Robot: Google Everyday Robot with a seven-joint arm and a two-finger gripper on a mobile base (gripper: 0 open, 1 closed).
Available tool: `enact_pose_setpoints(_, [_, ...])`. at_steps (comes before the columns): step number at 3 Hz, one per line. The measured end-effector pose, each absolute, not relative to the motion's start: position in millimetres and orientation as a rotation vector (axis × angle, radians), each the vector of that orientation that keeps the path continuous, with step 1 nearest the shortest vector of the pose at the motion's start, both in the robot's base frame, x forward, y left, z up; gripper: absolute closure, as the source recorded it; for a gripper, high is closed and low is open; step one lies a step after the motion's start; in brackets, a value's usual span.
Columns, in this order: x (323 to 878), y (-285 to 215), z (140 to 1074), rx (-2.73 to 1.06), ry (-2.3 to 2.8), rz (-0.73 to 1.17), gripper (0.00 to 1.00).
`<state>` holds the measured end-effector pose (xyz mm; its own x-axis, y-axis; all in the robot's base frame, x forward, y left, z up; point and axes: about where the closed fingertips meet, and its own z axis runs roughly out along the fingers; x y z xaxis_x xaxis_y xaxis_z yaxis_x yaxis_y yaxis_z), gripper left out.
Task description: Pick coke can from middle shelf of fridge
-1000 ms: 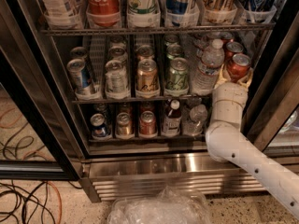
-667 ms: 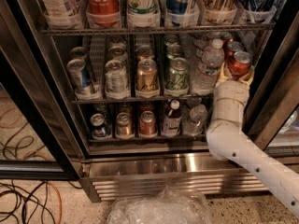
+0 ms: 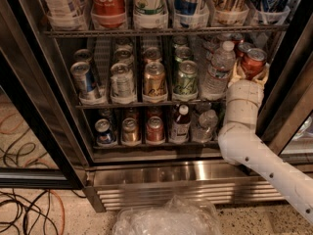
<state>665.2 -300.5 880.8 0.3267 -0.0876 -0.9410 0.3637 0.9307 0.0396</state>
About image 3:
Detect stainless steel fridge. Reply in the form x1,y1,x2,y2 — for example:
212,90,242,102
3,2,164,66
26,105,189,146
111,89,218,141
0,0,312,212

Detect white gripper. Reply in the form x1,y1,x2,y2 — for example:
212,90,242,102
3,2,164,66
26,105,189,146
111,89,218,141
226,60,269,117

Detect dark juice bottle white cap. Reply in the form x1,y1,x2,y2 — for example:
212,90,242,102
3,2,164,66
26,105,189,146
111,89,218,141
170,105,191,143

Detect clear water bottle middle shelf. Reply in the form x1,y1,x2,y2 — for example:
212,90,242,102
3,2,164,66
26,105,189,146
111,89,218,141
201,41,236,100

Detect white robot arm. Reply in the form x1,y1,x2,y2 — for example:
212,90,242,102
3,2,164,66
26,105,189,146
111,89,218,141
218,61,313,223

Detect white silver can front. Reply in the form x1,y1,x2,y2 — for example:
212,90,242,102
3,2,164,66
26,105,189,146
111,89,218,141
111,63,134,98

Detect white green large bottle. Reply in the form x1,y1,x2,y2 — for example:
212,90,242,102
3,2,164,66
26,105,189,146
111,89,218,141
133,0,165,29

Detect clear plastic bag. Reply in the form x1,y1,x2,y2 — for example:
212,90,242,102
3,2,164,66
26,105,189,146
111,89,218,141
112,195,222,235

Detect large coca-cola bottle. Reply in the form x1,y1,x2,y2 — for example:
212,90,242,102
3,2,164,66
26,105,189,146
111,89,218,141
93,0,125,28

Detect green soda can front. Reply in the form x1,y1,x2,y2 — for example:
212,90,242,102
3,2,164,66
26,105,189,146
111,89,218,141
173,60,198,95

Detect red can bottom shelf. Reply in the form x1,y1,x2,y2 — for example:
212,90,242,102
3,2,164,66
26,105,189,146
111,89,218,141
146,117,164,142

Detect gold can bottom shelf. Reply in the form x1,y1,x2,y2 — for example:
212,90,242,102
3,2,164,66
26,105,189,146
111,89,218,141
122,117,139,142

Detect blue pepsi can bottom shelf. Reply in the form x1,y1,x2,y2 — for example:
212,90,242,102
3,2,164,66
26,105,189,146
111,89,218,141
95,118,115,146

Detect black and orange cables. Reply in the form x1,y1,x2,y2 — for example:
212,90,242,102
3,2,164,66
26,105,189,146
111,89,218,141
0,189,86,235

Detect red coke can front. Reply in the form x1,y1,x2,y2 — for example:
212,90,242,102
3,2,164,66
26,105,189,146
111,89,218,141
241,48,267,80

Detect red coke can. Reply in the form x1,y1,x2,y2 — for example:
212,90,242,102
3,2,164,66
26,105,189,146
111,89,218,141
231,33,245,44
241,48,267,80
235,42,254,58

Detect small water bottle bottom shelf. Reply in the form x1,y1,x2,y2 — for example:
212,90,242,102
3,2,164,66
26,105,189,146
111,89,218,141
192,110,218,143

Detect gold soda can front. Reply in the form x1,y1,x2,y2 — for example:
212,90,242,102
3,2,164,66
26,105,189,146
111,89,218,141
144,62,165,97

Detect blue silver can front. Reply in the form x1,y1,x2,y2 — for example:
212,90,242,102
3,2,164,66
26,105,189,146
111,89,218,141
70,61,100,100

